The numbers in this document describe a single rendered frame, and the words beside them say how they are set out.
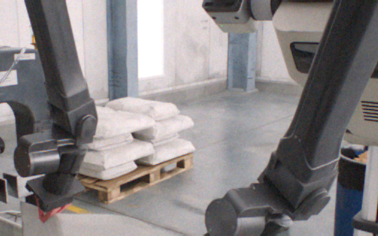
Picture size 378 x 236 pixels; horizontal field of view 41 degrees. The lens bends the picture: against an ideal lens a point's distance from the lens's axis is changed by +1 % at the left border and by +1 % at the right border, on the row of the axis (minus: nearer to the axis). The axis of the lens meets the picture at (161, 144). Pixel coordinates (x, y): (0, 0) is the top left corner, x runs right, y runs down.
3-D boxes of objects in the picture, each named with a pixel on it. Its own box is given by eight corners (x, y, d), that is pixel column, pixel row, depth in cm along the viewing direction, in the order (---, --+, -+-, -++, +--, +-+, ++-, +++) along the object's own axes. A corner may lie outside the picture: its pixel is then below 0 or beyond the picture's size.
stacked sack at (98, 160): (157, 156, 424) (158, 139, 421) (104, 175, 373) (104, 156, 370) (120, 148, 449) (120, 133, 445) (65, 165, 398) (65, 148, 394)
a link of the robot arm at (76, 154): (95, 148, 92) (79, 128, 94) (63, 153, 87) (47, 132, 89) (84, 175, 95) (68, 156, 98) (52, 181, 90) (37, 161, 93)
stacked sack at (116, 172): (140, 171, 418) (139, 157, 415) (102, 184, 385) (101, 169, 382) (84, 157, 458) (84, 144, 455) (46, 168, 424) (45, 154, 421)
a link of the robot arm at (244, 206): (336, 194, 65) (293, 151, 70) (284, 196, 57) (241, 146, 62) (282, 255, 71) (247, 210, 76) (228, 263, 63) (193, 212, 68)
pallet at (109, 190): (193, 167, 476) (193, 152, 472) (107, 204, 382) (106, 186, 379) (127, 154, 523) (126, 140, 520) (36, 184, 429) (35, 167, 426)
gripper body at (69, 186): (22, 187, 95) (33, 158, 91) (64, 175, 103) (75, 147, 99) (42, 210, 93) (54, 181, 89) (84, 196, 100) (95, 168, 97)
